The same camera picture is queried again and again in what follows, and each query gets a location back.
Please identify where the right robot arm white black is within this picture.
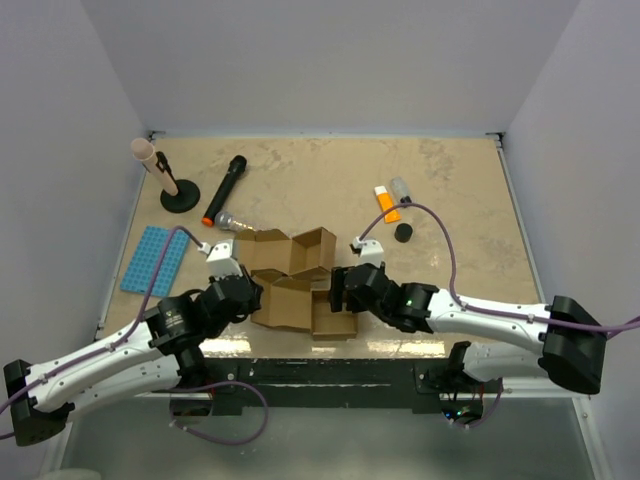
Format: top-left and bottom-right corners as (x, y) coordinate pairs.
(329, 264), (607, 395)

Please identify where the beige microphone on stand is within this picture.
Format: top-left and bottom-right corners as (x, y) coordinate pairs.
(130, 138), (179, 197)

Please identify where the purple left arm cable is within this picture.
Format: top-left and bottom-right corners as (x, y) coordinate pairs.
(0, 226), (271, 443)

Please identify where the small black round cap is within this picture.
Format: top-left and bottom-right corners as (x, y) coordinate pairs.
(394, 223), (414, 243)

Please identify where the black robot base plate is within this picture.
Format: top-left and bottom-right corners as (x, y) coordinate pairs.
(176, 358), (499, 415)

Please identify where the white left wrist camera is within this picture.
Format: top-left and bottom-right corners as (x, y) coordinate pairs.
(198, 239), (242, 280)

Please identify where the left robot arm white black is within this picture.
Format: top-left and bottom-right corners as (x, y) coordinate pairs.
(1, 272), (263, 447)

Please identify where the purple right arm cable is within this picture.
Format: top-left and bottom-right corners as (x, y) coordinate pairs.
(357, 203), (640, 431)

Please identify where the black microphone orange end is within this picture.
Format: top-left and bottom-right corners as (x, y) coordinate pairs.
(201, 155), (247, 227)

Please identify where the blue studded building plate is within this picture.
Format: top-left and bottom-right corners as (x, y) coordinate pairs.
(119, 226), (190, 297)

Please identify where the taped cardboard box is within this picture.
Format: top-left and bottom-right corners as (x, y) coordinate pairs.
(234, 227), (337, 281)

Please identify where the small cardboard box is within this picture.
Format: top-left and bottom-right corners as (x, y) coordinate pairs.
(251, 270), (359, 341)

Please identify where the orange tube white cap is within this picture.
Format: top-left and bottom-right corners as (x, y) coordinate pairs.
(374, 185), (401, 224)

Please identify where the silver glitter microphone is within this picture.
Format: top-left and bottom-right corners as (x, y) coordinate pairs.
(214, 211), (260, 232)

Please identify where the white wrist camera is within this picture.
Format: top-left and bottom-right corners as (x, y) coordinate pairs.
(350, 237), (384, 267)
(198, 239), (242, 280)

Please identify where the small clear black-capped bottle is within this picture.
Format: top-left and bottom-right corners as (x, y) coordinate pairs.
(390, 176), (412, 206)

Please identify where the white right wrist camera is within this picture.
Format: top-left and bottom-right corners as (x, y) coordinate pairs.
(350, 237), (384, 267)

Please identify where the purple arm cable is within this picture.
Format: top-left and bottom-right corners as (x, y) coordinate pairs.
(357, 203), (640, 431)
(0, 226), (271, 443)

